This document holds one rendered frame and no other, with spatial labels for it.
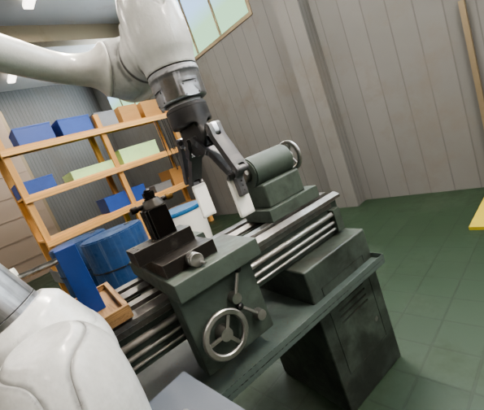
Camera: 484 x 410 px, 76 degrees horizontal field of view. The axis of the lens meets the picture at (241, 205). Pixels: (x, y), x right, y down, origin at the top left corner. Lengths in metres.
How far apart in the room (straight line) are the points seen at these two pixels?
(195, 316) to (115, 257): 2.01
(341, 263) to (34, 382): 1.14
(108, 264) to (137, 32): 2.53
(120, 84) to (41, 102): 8.26
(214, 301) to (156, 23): 0.74
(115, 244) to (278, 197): 1.86
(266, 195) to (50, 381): 1.03
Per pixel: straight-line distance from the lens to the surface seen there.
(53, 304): 0.66
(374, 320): 1.61
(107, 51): 0.69
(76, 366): 0.47
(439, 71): 3.65
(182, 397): 0.81
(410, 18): 3.72
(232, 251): 0.95
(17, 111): 8.78
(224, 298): 1.01
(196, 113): 0.55
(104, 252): 2.94
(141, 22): 0.58
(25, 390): 0.48
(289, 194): 1.39
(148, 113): 5.83
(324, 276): 1.31
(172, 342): 1.09
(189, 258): 0.93
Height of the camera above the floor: 1.22
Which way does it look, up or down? 11 degrees down
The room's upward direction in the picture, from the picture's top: 21 degrees counter-clockwise
